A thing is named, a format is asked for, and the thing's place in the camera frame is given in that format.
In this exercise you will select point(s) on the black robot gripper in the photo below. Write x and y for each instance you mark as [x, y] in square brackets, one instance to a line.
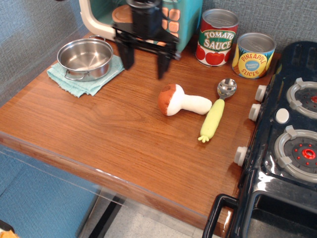
[147, 33]

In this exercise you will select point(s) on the yellow handled metal spoon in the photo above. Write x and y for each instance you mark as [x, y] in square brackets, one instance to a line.
[225, 89]

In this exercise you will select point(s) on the plush toy mushroom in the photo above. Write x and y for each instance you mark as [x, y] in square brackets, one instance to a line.
[172, 99]

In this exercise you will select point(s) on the small steel pot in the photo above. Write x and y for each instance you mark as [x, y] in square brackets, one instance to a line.
[85, 59]

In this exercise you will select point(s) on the teal toy microwave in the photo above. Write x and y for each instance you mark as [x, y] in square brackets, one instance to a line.
[181, 18]

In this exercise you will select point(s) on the teal folded cloth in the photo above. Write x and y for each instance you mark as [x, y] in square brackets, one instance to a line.
[78, 88]

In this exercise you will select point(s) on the tomato sauce can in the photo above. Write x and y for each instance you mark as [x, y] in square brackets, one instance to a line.
[217, 33]

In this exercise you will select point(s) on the pineapple slices can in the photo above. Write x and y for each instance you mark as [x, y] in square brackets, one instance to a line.
[253, 55]

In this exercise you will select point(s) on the black toy stove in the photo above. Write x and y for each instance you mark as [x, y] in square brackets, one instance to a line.
[278, 184]

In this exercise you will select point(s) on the orange object at corner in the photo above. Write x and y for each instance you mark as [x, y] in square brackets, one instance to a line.
[7, 231]

